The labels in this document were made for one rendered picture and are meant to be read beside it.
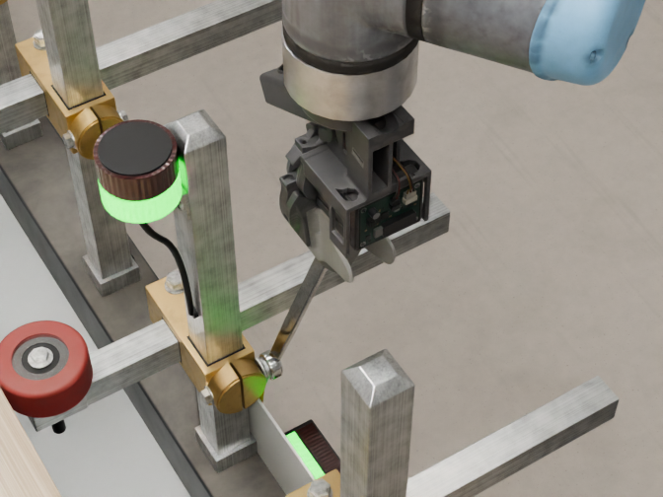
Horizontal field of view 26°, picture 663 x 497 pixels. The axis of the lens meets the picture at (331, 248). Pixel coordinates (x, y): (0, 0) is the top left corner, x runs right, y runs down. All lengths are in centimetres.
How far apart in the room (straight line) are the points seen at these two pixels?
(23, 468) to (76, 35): 38
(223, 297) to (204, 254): 6
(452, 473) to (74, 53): 49
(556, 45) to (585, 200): 175
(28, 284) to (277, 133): 108
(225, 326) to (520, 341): 119
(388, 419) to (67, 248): 70
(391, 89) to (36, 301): 79
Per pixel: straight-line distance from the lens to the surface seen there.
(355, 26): 88
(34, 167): 166
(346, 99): 92
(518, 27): 83
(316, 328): 235
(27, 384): 122
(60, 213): 161
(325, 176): 100
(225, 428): 134
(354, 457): 99
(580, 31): 82
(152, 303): 131
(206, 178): 108
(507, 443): 123
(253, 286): 131
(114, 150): 105
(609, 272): 247
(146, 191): 104
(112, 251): 149
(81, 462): 151
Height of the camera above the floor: 189
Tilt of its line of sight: 50 degrees down
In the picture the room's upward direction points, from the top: straight up
